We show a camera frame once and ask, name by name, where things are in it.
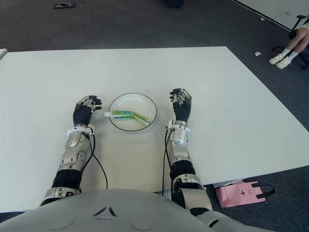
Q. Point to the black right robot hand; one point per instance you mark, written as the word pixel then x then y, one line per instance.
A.
pixel 182 110

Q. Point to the grey robot torso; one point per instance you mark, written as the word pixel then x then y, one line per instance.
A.
pixel 125 212

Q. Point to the white plate with black rim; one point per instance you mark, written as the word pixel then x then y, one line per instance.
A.
pixel 131 101

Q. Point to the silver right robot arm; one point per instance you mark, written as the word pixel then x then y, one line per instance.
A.
pixel 183 164

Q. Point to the red and black floor object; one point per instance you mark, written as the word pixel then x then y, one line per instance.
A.
pixel 64 5

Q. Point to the pink paper bag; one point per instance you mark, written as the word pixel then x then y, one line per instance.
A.
pixel 237 194

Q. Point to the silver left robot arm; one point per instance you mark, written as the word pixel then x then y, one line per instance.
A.
pixel 70 154

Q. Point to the green toothpaste tube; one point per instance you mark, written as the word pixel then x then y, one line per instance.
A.
pixel 125 114

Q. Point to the white sneakers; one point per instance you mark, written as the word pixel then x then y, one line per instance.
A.
pixel 293 43

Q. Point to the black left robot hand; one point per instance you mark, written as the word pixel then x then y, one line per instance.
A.
pixel 82 113

